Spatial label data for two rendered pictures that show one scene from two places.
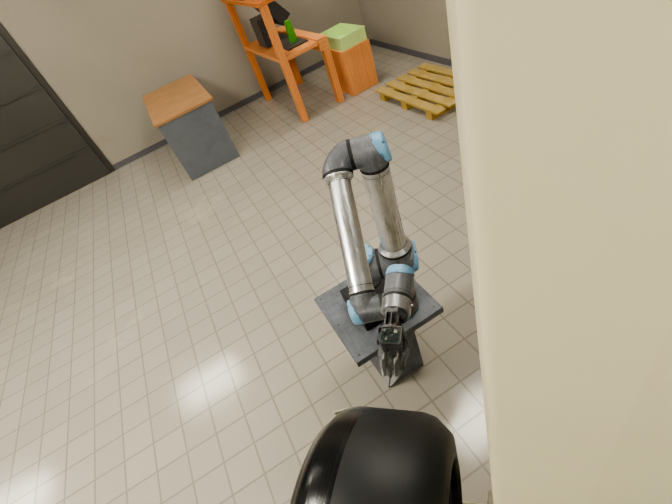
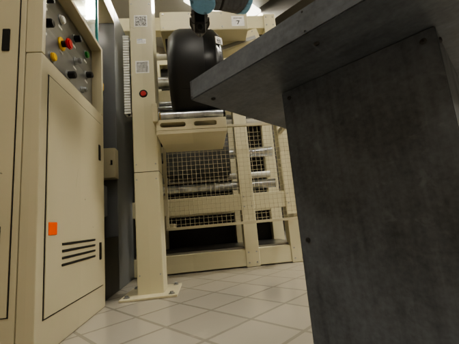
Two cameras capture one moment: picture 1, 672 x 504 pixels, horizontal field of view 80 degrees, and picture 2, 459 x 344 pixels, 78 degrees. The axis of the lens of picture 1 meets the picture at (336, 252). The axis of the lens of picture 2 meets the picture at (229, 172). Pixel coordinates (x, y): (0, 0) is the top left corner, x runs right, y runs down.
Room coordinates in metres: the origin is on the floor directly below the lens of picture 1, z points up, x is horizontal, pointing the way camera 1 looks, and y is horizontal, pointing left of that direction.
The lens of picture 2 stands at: (1.64, -0.62, 0.32)
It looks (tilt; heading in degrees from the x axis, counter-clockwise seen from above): 10 degrees up; 146
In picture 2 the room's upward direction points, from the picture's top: 5 degrees counter-clockwise
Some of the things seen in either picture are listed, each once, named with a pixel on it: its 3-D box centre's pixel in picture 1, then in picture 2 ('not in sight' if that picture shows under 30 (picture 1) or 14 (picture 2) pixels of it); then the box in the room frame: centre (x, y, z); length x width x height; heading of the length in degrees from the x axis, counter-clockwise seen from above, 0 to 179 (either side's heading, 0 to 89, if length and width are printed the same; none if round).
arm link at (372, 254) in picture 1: (363, 266); not in sight; (1.37, -0.10, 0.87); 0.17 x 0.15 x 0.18; 77
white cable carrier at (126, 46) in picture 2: not in sight; (128, 75); (0.10, -0.22, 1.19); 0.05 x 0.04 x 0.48; 152
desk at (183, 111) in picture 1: (190, 124); not in sight; (5.58, 1.16, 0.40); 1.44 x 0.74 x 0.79; 12
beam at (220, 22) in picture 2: not in sight; (204, 31); (0.02, 0.36, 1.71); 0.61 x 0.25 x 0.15; 62
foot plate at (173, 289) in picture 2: not in sight; (153, 291); (0.12, -0.13, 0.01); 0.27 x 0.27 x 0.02; 62
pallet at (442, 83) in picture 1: (430, 89); not in sight; (4.52, -1.79, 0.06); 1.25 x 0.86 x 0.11; 12
